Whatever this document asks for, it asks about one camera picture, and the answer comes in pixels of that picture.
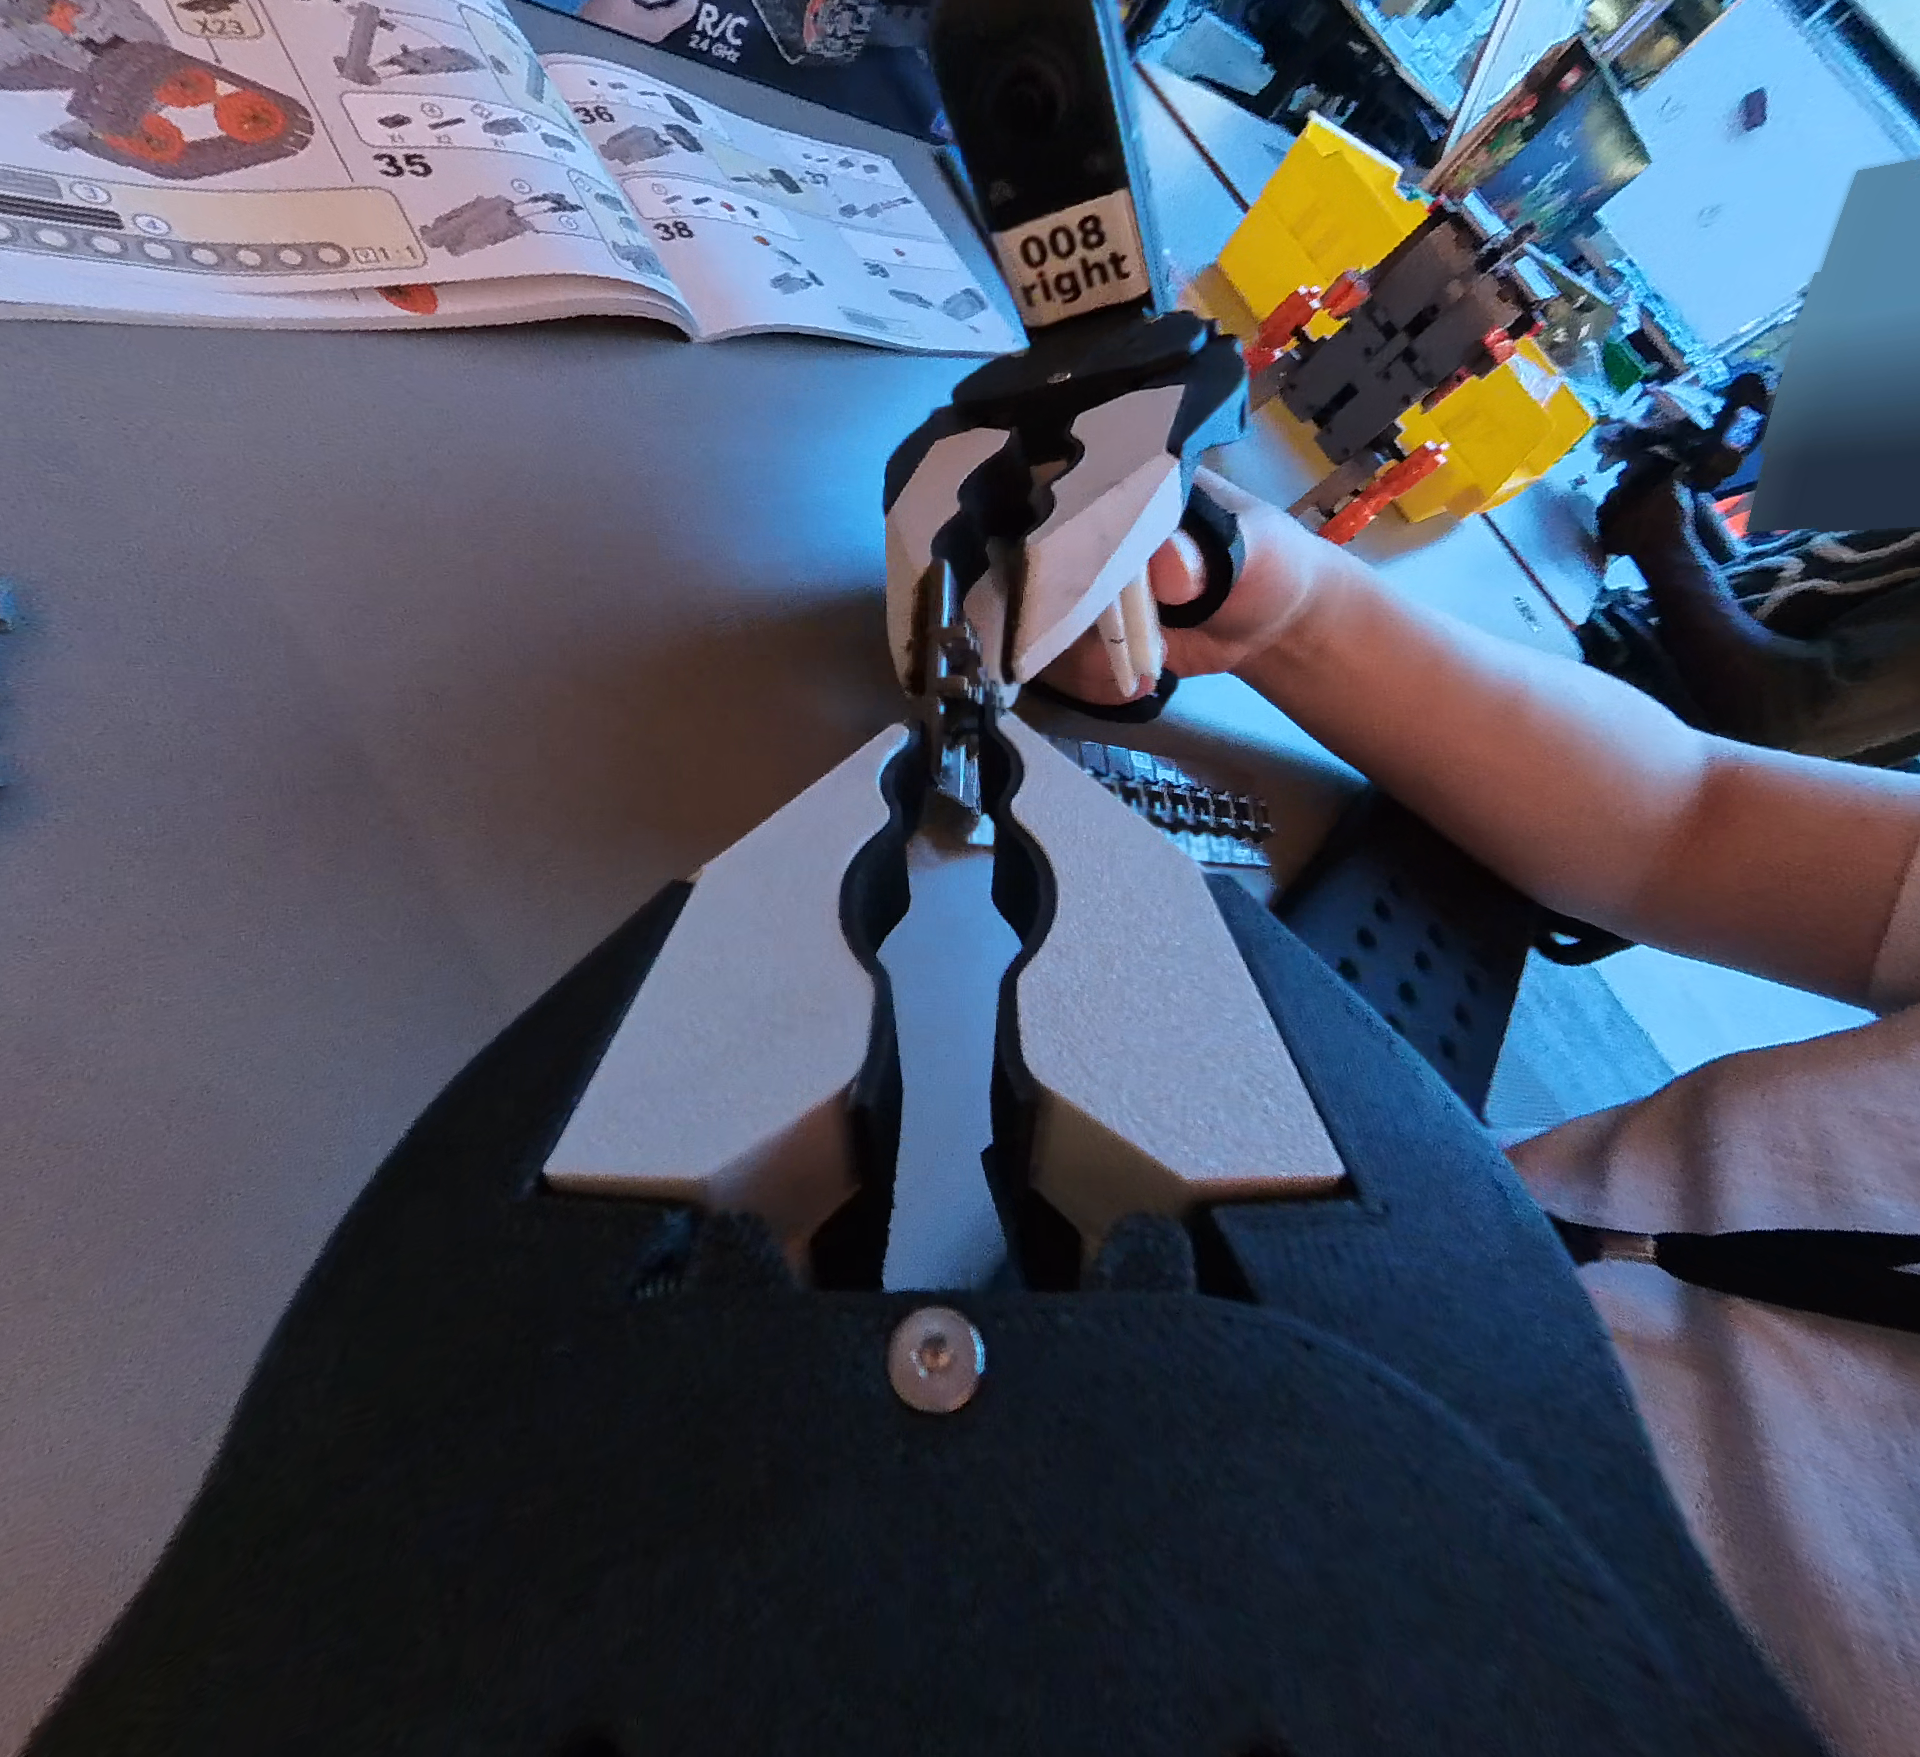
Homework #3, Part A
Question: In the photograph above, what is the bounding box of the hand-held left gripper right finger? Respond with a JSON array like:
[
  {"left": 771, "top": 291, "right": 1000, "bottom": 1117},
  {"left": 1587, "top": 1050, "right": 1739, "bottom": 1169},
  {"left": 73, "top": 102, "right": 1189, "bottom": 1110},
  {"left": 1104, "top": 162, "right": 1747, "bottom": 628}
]
[{"left": 983, "top": 714, "right": 1347, "bottom": 1292}]

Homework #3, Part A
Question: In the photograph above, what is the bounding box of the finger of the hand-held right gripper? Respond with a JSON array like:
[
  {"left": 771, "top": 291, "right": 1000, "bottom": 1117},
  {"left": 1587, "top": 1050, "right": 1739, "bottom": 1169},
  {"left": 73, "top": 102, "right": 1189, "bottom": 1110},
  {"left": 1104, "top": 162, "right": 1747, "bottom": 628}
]
[
  {"left": 881, "top": 422, "right": 1025, "bottom": 697},
  {"left": 999, "top": 442, "right": 1189, "bottom": 694}
]

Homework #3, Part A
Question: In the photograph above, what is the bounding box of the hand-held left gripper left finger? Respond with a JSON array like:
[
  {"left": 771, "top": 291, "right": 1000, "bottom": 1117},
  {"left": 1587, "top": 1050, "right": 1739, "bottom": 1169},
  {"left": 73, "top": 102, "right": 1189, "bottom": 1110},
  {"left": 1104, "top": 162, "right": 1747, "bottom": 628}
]
[{"left": 541, "top": 718, "right": 940, "bottom": 1292}]

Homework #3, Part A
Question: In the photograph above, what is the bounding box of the grey track chain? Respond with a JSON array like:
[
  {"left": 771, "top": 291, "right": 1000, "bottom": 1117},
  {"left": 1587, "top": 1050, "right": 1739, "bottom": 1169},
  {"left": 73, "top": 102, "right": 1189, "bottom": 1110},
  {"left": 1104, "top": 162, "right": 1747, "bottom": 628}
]
[{"left": 1069, "top": 737, "right": 1277, "bottom": 874}]

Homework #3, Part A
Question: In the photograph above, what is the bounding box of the grey desk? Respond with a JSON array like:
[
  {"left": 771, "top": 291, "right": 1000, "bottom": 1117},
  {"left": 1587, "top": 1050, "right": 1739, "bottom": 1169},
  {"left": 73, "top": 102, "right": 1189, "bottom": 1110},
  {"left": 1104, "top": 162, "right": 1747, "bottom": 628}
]
[{"left": 0, "top": 0, "right": 1591, "bottom": 1757}]

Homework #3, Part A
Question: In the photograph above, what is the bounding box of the person's right hand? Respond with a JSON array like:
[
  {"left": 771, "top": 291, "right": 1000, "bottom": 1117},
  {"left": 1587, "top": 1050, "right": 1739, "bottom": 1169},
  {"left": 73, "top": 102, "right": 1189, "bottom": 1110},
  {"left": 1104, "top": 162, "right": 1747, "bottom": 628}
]
[{"left": 1046, "top": 471, "right": 1355, "bottom": 712}]

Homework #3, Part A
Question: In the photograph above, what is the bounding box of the black perforated chair back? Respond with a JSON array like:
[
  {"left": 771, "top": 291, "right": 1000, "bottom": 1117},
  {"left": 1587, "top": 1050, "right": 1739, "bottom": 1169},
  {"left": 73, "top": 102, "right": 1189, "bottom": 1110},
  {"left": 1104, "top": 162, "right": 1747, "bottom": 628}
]
[{"left": 1275, "top": 788, "right": 1546, "bottom": 1113}]

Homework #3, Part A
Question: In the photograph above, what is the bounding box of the yellow plastic bin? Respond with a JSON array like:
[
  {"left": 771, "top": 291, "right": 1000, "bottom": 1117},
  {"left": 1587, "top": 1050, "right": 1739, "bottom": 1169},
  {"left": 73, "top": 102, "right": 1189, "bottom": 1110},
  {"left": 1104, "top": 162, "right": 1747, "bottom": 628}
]
[{"left": 1214, "top": 115, "right": 1595, "bottom": 527}]

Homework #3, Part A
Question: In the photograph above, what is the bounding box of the grey orange toy robot model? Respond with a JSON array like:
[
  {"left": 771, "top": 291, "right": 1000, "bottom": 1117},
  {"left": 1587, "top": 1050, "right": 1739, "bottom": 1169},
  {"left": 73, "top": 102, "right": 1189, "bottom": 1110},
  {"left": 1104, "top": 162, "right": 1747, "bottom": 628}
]
[{"left": 1244, "top": 198, "right": 1546, "bottom": 544}]

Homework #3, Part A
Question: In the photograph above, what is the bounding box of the dark printed toy box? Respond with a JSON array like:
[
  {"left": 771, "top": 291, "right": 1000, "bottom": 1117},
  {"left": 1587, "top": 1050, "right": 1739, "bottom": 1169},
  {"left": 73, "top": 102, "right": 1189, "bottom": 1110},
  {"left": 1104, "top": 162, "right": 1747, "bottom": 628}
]
[{"left": 1439, "top": 39, "right": 1651, "bottom": 251}]

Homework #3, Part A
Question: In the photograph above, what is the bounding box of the open instruction booklet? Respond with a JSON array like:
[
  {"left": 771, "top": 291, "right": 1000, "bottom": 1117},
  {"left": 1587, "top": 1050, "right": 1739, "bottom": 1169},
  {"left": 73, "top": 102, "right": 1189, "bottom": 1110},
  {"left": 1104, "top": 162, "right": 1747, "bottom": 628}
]
[{"left": 0, "top": 0, "right": 1028, "bottom": 356}]

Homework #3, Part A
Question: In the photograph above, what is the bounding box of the white board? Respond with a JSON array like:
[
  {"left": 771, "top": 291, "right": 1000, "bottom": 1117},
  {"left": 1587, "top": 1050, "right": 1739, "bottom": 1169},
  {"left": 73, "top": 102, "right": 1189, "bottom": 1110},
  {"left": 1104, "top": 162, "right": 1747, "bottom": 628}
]
[{"left": 1598, "top": 0, "right": 1884, "bottom": 341}]

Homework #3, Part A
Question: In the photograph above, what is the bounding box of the person's pale shirt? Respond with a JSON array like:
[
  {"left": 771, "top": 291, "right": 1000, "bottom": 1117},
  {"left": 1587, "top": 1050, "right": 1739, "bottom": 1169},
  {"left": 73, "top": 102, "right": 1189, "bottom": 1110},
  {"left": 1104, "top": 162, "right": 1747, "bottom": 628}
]
[{"left": 1501, "top": 841, "right": 1920, "bottom": 1757}]

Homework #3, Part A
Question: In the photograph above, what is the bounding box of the black lanyard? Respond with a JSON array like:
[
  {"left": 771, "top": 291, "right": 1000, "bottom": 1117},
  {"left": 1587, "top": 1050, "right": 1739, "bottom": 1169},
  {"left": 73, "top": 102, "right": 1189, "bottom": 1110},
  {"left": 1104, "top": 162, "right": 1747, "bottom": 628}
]
[{"left": 1552, "top": 1216, "right": 1920, "bottom": 1340}]

